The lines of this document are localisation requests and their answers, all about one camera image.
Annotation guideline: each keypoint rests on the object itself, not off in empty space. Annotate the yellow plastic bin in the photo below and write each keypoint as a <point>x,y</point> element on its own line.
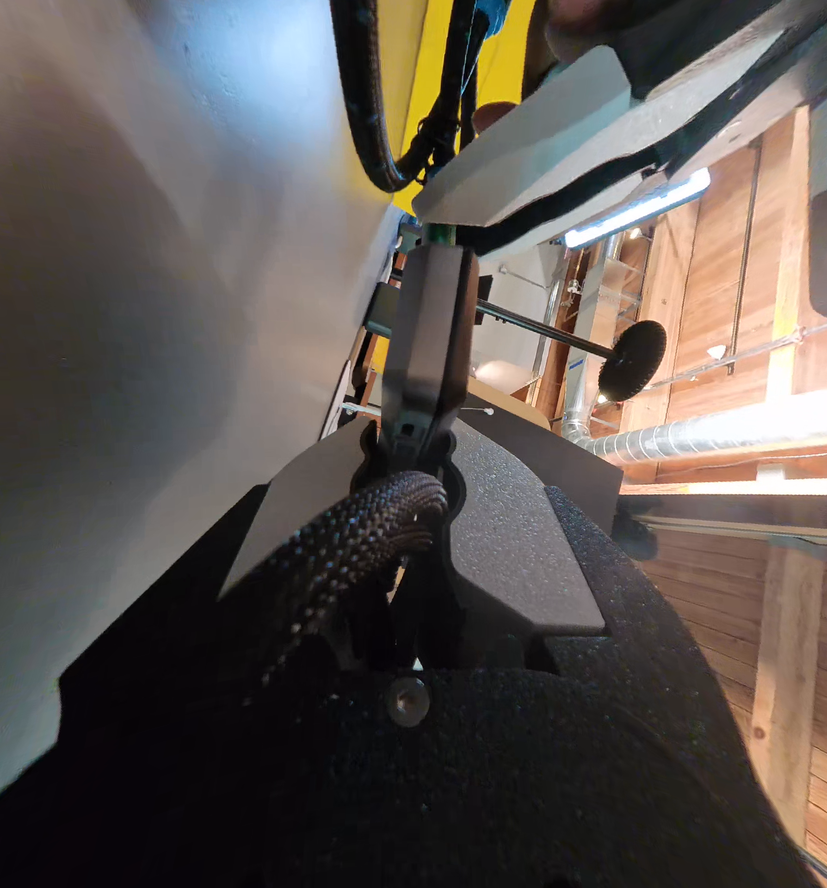
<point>406,69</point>

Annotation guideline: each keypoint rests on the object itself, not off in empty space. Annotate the silver air duct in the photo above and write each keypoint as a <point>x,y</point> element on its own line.
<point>732,427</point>

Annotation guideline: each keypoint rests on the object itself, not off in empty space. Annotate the person's left hand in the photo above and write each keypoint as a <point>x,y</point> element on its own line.
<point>580,28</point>

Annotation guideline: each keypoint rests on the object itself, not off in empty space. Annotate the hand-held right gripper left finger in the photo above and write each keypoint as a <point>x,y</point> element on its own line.
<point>302,479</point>

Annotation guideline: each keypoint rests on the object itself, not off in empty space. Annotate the black pole with round top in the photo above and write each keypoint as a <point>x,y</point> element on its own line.
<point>635,361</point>

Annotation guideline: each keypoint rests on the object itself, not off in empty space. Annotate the light panel on stand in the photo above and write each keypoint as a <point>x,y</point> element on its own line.
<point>635,208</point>

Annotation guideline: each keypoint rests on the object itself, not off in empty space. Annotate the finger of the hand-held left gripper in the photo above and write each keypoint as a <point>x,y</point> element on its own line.
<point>594,208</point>
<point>538,139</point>

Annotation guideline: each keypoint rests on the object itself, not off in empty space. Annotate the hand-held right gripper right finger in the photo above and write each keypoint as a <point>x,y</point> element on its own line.
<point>517,555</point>

